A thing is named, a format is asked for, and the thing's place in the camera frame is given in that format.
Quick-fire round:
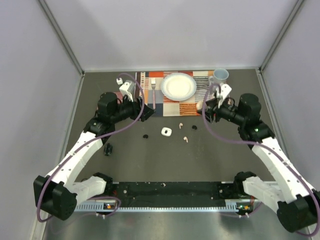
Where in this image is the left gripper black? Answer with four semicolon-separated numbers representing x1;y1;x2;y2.
110;92;156;124

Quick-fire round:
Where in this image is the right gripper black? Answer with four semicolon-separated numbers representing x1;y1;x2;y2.
198;97;246;126

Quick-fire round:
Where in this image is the white earbud charging case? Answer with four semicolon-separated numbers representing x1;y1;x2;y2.
161;127;172;137

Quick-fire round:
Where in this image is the pink beige earbud charging case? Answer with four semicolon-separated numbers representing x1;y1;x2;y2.
196;101;203;111

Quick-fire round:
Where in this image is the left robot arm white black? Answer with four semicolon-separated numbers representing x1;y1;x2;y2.
33;92;155;222

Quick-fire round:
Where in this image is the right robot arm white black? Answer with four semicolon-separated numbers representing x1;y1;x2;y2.
196;93;320;237

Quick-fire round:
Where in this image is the black earbud case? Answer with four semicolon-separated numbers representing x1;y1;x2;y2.
103;143;113;156

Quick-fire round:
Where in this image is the colourful patchwork placemat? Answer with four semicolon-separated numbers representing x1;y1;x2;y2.
136;70;214;117

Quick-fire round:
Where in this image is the light blue mug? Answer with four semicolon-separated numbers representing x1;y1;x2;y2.
208;68;230;86

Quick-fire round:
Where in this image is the pink dotted plate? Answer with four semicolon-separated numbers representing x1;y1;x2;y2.
116;92;123;100

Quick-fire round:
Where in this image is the white plate blue rim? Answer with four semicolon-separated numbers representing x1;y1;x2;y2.
160;72;197;102

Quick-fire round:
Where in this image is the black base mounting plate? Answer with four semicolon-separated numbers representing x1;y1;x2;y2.
107;181;239;208

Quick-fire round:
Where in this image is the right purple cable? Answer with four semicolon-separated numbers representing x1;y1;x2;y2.
201;83;320;237

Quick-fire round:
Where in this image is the purple cable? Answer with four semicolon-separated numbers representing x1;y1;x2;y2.
201;83;320;237
36;72;146;223

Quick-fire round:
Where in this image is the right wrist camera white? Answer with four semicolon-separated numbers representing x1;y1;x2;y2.
217;83;232;108

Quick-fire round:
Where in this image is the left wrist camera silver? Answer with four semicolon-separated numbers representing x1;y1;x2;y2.
116;77;136;99

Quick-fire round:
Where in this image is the fork with pink handle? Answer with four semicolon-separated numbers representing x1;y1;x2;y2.
150;77;156;110

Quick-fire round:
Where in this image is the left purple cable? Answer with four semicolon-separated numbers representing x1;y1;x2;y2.
36;72;146;223

